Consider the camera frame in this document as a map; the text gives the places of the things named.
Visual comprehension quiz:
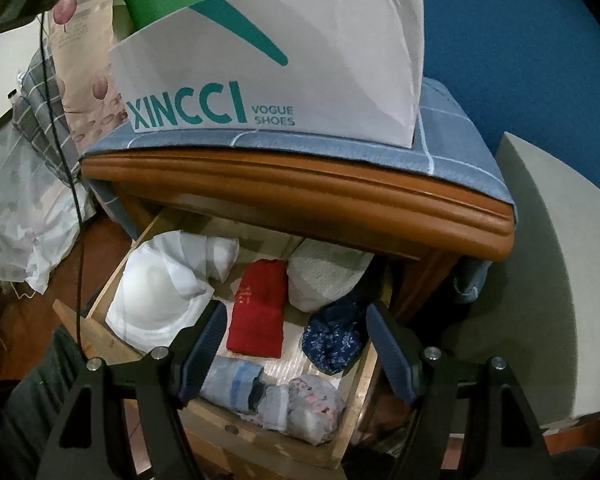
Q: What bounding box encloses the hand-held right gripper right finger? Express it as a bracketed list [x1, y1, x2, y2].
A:
[366, 302, 556, 480]

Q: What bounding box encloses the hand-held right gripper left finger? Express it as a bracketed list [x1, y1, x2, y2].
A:
[35, 301, 229, 480]

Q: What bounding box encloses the light blue striped underwear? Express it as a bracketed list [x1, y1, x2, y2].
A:
[200, 357, 265, 416]

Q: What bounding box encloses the dark blue floral underwear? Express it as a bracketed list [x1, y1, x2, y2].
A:
[301, 292, 376, 375]

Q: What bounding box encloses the red underwear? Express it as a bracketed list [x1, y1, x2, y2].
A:
[226, 259, 288, 360]

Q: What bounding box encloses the white bra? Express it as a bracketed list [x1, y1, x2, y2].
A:
[105, 230, 241, 353]

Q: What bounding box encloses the pink floral white underwear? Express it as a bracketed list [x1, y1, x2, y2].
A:
[240, 375, 348, 446]

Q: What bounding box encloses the grey-white underwear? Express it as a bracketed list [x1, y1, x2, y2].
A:
[286, 239, 376, 313]

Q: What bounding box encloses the wooden drawer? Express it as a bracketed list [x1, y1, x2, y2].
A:
[52, 207, 396, 471]

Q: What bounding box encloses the white shoe box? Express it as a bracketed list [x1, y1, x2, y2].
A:
[109, 0, 426, 150]

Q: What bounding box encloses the wooden nightstand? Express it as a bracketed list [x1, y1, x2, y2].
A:
[80, 147, 516, 341]

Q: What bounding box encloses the person's left leg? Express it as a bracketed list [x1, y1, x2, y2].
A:
[0, 325, 146, 480]

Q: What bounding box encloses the blue checked cloth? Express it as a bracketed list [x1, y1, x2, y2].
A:
[80, 77, 516, 306]

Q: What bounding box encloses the white leaf-print bedding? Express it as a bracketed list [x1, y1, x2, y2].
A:
[0, 150, 98, 296]

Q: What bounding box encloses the grey plaid blanket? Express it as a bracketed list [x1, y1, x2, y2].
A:
[12, 52, 88, 196]

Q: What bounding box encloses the pink floral quilt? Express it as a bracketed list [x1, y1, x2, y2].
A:
[45, 0, 131, 161]

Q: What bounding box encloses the blue foam mat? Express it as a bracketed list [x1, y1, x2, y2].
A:
[300, 0, 600, 211]

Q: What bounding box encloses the black cable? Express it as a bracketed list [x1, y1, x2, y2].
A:
[39, 10, 93, 361]

